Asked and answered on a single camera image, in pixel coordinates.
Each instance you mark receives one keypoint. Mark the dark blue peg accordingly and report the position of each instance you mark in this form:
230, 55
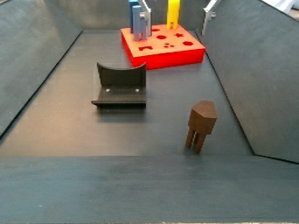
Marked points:
134, 9

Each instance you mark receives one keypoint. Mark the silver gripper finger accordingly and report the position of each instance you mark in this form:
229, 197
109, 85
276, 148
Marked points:
147, 17
209, 14

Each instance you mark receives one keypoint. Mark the yellow peg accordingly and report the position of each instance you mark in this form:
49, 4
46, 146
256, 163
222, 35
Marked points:
173, 14

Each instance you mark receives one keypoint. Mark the brown three prong peg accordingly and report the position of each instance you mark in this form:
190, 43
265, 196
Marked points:
203, 117

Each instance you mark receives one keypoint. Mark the grey blue peg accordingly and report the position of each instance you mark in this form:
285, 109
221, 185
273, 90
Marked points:
139, 27

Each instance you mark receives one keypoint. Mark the black curved bracket stand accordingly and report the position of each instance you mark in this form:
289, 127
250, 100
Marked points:
122, 86

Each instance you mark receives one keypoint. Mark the red shape sorter board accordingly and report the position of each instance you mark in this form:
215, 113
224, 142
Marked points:
169, 48

